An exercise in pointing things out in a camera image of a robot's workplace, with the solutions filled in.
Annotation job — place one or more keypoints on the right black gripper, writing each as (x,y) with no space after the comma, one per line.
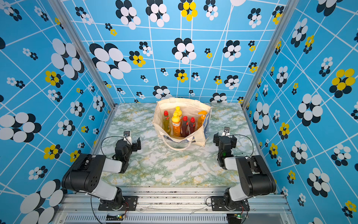
(217,139)

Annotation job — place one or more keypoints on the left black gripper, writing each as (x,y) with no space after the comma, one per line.
(134,145)

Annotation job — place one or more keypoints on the orange pump dish soap bottle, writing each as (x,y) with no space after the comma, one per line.
(201,119)

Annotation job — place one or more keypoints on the dark red bottle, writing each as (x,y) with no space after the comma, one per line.
(192,125)
(184,127)

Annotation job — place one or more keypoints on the green bottle red cap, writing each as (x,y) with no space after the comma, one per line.
(166,123)

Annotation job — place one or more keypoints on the cream canvas shopping bag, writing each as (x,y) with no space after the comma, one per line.
(189,108)

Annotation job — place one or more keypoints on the orange bottle yellow cap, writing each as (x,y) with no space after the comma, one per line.
(176,125)
(178,111)

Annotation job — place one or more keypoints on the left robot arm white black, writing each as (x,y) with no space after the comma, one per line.
(84,176)

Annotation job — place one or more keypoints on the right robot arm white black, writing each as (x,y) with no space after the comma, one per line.
(255,179)

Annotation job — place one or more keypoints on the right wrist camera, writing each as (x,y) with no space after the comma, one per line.
(226,131)

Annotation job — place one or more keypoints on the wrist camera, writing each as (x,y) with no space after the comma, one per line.
(127,137)
(226,131)

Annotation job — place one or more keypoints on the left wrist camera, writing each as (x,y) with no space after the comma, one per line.
(127,137)

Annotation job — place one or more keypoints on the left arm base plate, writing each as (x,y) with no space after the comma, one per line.
(126,203)

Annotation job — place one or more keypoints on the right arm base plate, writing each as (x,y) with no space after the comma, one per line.
(220,203)

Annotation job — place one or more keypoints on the aluminium frame rail front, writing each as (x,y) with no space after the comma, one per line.
(175,205)

